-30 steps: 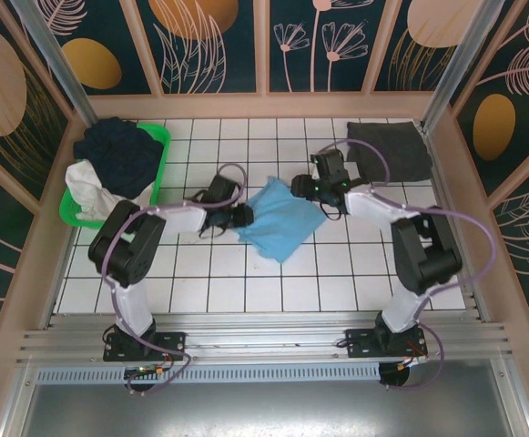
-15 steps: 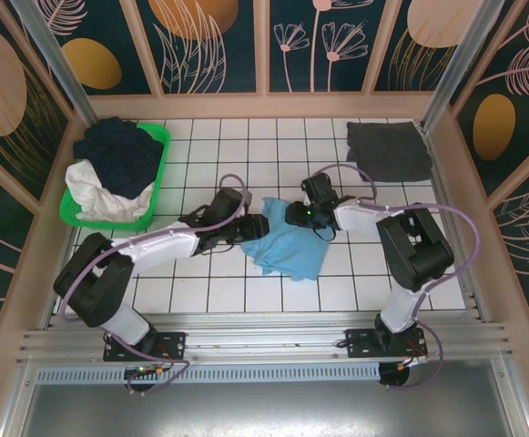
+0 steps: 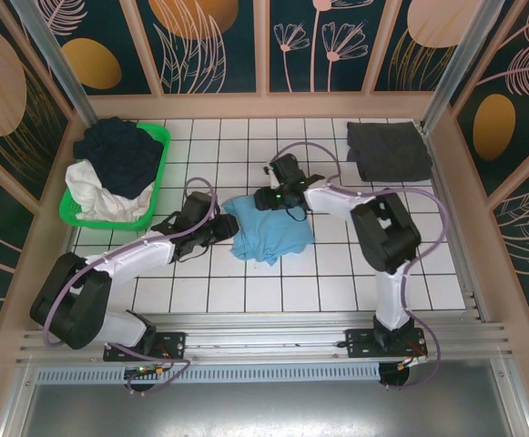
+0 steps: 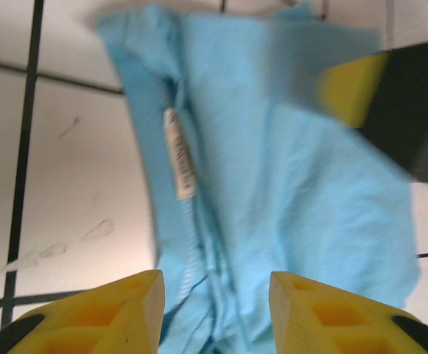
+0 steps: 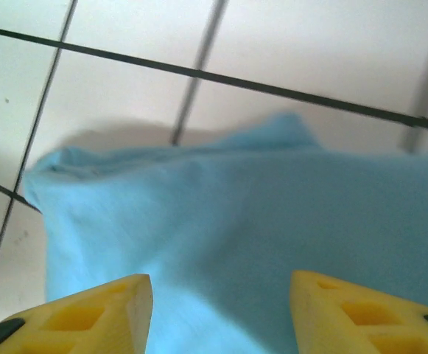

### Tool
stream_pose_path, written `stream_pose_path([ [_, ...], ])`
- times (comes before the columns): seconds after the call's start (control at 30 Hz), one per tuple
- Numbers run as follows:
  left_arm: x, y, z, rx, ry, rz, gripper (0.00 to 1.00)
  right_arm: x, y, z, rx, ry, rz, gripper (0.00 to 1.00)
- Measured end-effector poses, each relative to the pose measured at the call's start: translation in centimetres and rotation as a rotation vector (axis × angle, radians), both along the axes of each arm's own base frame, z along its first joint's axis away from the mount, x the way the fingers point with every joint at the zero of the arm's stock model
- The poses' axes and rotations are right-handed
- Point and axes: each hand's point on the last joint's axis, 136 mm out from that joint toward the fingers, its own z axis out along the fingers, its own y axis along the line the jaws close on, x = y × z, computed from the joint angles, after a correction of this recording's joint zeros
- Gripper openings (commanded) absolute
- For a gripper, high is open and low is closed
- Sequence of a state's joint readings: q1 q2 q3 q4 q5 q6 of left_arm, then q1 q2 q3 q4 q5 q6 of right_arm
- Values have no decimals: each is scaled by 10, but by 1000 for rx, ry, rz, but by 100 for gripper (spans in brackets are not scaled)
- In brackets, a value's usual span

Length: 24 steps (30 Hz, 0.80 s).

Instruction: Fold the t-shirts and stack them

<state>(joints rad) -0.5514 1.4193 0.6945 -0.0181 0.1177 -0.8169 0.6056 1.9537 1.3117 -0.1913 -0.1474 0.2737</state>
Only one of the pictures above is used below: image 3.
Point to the grey folded t-shirt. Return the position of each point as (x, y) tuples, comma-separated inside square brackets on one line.
[(389, 150)]

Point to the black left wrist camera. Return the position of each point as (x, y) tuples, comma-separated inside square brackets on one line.
[(198, 207)]

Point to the aluminium frame post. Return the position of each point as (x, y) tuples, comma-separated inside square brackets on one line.
[(59, 59), (450, 73)]

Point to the green plastic basket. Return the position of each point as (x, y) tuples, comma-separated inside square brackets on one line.
[(161, 136)]

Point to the light blue printed t-shirt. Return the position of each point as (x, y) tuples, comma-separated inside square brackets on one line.
[(268, 232)]

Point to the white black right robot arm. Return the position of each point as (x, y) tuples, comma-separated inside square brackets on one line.
[(391, 236)]

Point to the navy blue t-shirt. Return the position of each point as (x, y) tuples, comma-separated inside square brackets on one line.
[(118, 155)]

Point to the grey sheet metal panel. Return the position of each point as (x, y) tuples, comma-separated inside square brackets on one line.
[(264, 409)]

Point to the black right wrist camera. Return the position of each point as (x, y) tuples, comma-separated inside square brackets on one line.
[(289, 168)]

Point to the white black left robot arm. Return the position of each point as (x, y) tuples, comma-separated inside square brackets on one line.
[(68, 296)]

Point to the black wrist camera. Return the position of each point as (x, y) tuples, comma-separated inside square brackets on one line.
[(198, 207), (289, 168)]

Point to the white t-shirt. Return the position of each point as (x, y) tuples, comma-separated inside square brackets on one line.
[(86, 186)]

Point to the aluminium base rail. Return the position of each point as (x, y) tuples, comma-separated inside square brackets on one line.
[(264, 339)]

